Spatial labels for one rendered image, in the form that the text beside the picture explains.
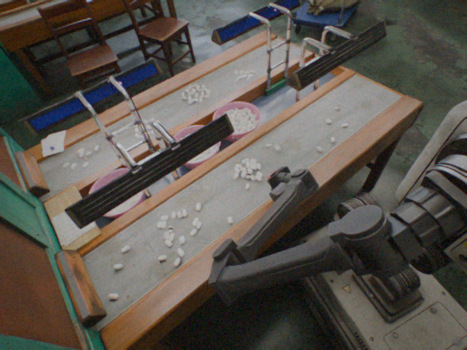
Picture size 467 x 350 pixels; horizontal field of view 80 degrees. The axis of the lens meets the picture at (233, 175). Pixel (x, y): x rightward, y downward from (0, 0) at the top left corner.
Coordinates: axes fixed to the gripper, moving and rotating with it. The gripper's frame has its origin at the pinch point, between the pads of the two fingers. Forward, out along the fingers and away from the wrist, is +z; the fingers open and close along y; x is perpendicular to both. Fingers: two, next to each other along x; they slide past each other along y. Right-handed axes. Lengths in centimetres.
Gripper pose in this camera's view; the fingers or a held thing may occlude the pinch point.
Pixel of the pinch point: (268, 178)
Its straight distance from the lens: 116.0
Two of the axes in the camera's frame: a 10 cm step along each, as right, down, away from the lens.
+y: -7.8, 5.5, -3.1
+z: -4.1, -0.7, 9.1
